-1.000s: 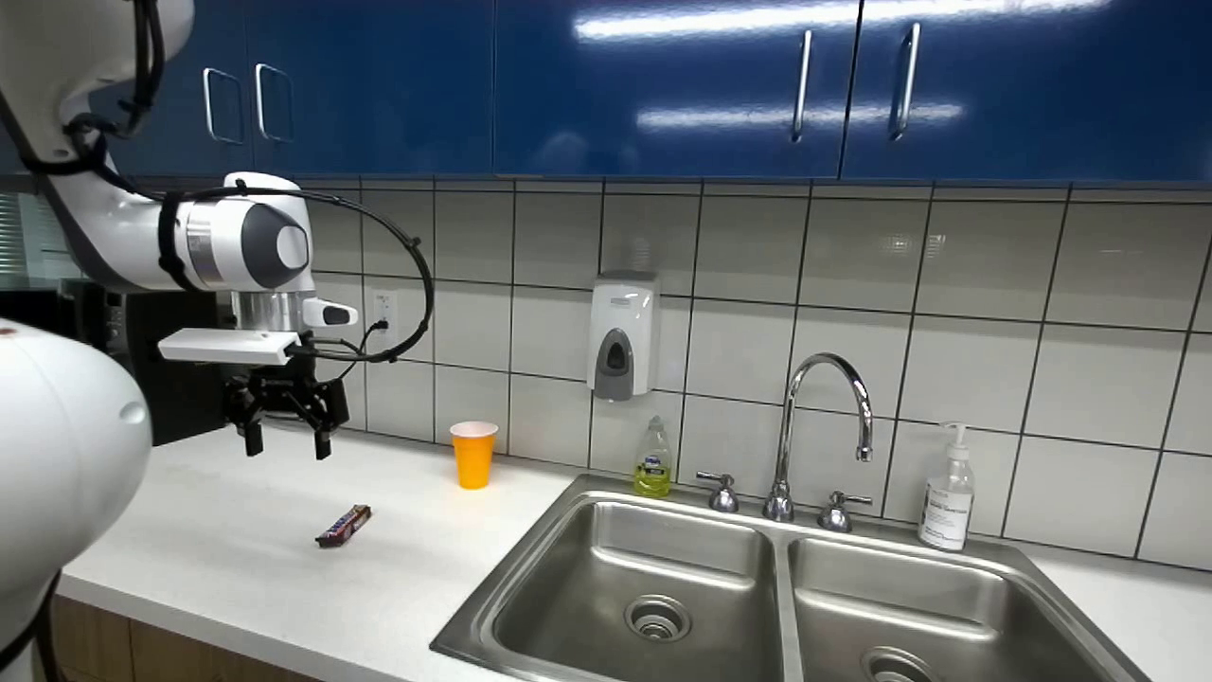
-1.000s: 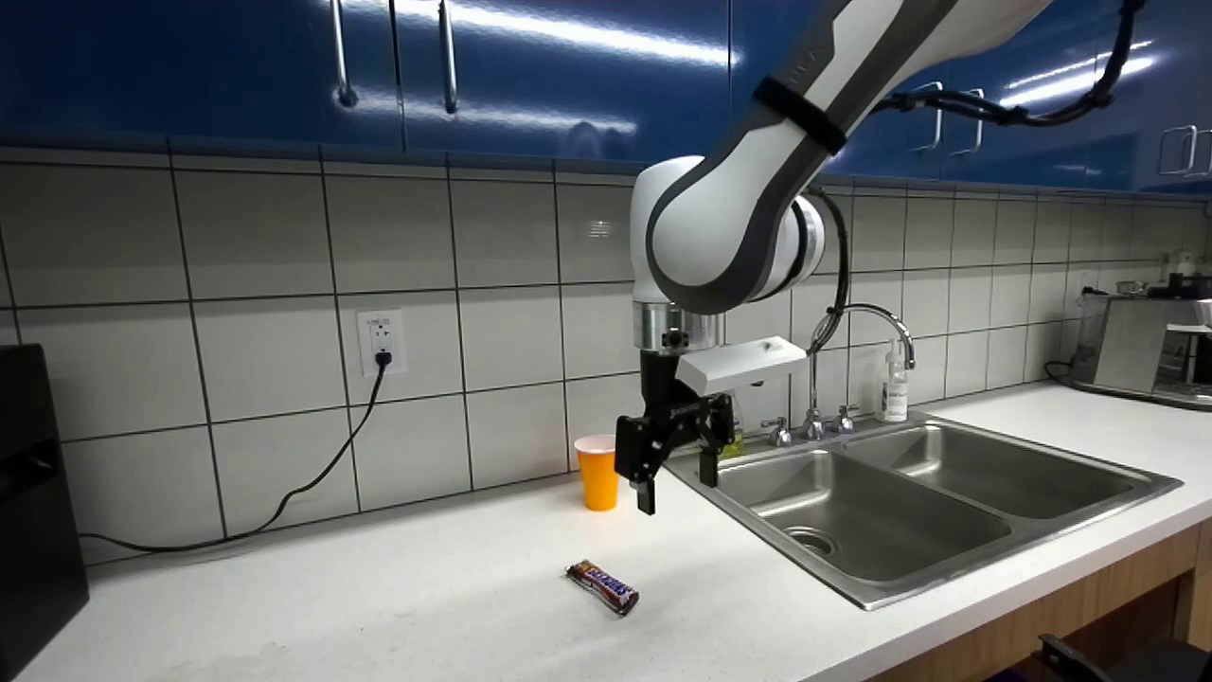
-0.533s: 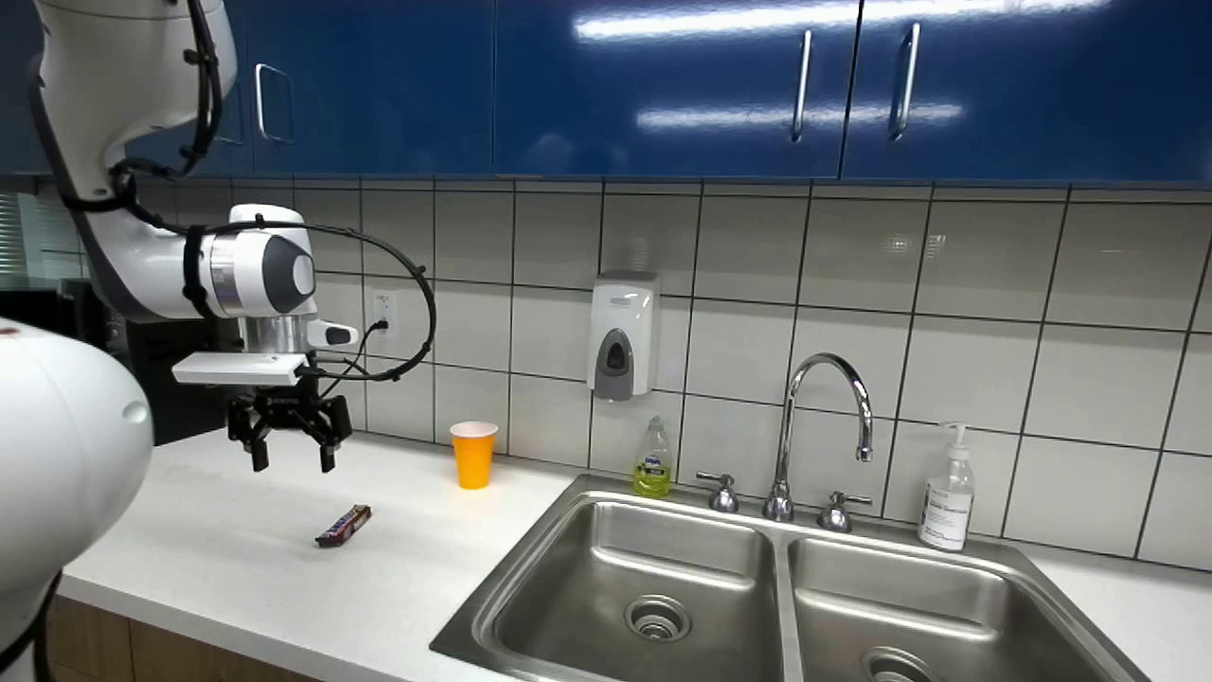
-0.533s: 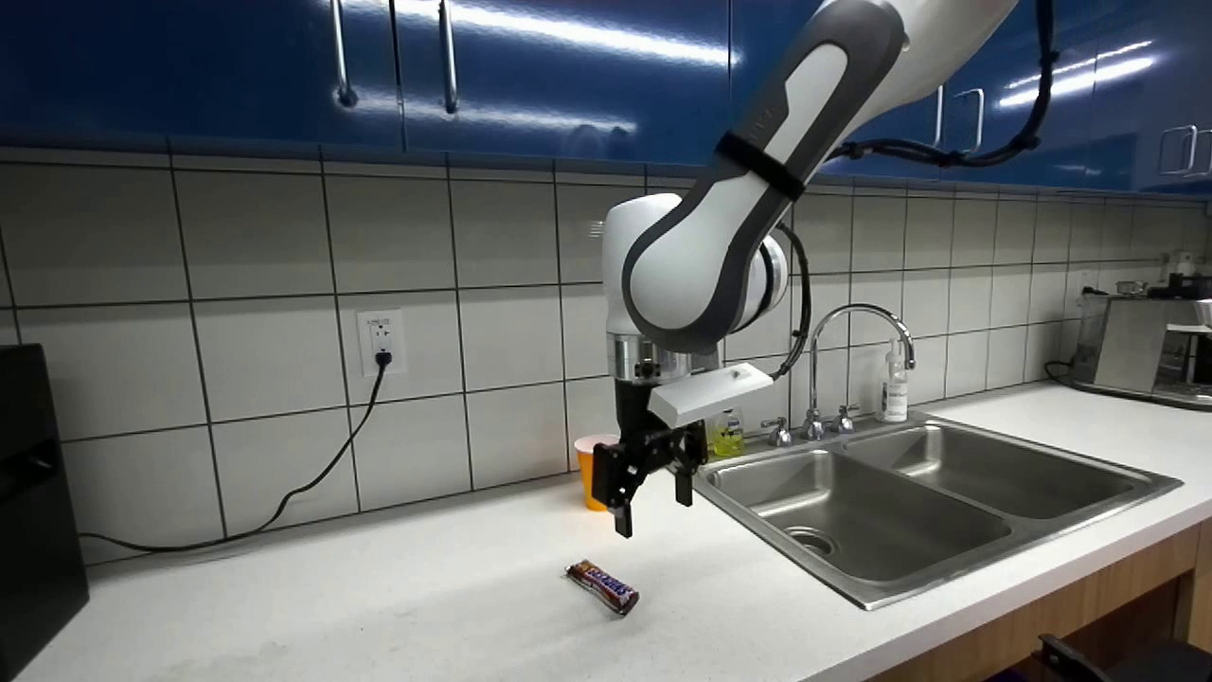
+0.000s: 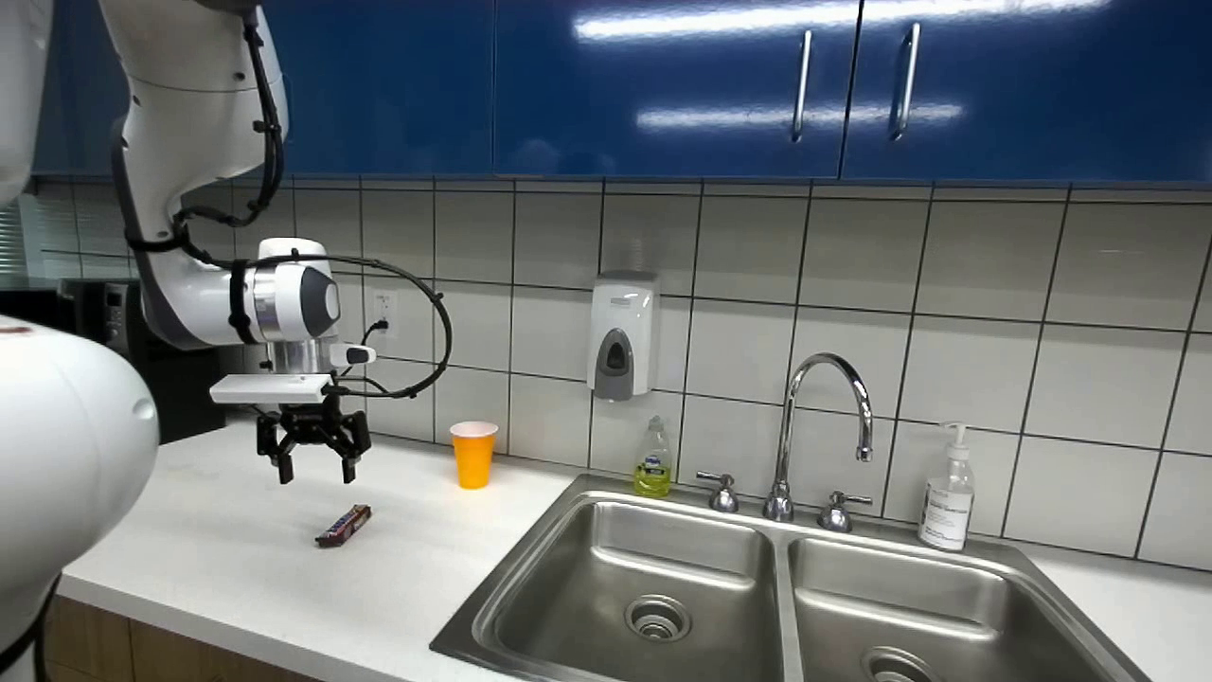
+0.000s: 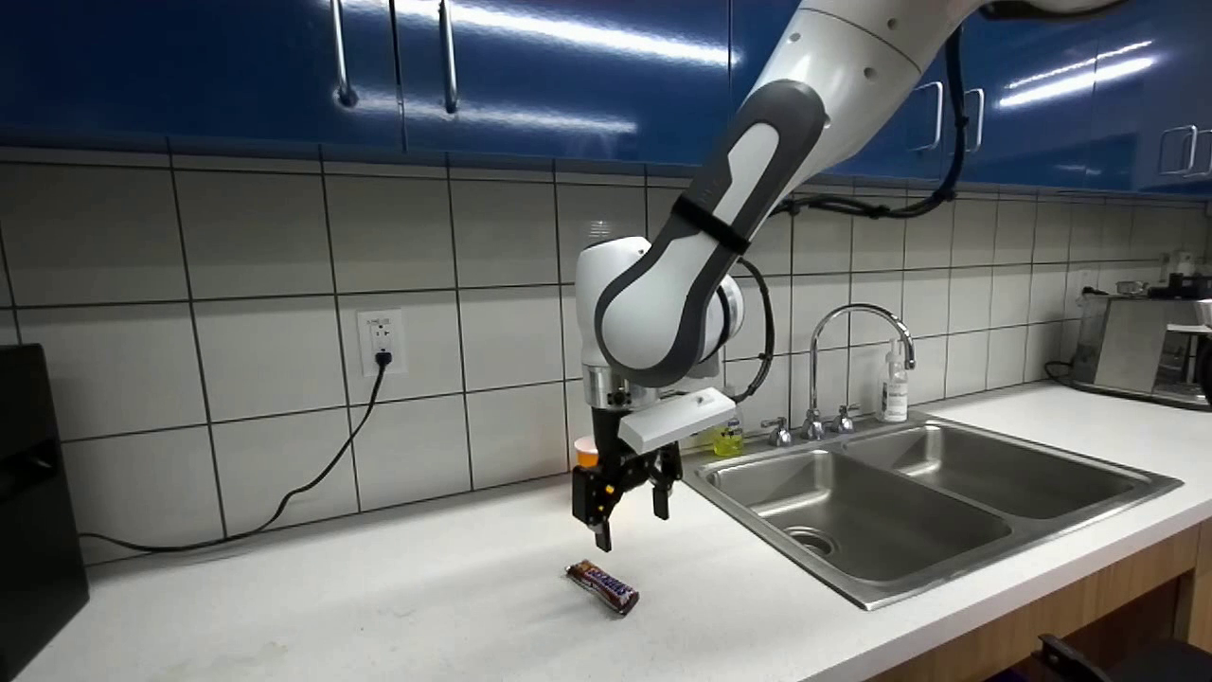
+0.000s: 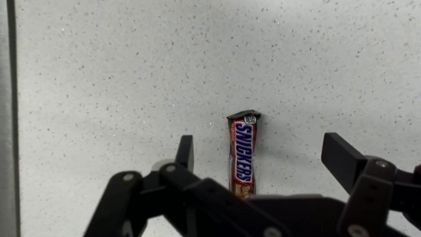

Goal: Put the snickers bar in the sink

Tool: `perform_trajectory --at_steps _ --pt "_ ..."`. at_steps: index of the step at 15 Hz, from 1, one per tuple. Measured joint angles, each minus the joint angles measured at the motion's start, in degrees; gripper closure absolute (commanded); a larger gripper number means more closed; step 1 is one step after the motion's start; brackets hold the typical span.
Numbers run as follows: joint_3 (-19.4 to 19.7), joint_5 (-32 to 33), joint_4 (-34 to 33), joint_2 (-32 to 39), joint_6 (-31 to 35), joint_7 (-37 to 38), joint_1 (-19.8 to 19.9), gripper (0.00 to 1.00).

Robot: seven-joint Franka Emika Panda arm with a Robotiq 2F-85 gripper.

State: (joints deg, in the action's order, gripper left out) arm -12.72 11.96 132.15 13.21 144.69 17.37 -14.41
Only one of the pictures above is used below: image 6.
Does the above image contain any chrome gooseneck faucet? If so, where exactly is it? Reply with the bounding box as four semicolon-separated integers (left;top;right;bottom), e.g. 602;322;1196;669
806;299;921;438

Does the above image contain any brown snickers bar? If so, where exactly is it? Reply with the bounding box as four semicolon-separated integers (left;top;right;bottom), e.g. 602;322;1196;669
564;557;642;621

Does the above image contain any black coffee machine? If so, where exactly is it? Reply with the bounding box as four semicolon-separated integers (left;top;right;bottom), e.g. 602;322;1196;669
0;342;91;679

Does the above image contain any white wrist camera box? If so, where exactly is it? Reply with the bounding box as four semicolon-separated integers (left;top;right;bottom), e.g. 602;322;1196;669
618;385;737;453

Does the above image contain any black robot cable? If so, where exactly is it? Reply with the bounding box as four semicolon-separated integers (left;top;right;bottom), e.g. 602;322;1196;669
722;29;973;410

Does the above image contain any silver cabinet door handle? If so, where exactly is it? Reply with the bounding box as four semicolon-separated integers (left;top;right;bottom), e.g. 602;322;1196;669
964;82;991;155
924;77;949;151
1160;121;1204;178
436;0;462;117
324;0;359;113

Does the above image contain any stainless steel double sink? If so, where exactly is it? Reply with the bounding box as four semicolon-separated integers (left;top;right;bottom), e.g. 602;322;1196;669
676;414;1185;612

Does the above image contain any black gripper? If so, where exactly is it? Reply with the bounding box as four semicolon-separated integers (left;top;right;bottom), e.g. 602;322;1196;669
569;403;686;557

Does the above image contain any white wall power outlet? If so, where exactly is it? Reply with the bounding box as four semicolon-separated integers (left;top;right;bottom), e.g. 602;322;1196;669
357;307;410;371

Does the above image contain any wooden base cabinet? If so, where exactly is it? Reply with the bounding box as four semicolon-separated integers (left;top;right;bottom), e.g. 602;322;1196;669
866;523;1212;682

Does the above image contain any clear pump soap bottle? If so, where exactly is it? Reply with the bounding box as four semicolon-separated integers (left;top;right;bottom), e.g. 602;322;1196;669
878;356;912;424

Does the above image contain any black chair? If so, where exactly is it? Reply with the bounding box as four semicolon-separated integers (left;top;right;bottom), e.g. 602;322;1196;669
988;632;1212;682

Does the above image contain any silver countertop appliance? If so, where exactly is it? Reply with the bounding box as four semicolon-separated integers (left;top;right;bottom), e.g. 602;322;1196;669
1090;293;1212;414

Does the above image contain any black power cord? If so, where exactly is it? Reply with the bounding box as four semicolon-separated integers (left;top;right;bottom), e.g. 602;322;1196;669
77;353;397;557

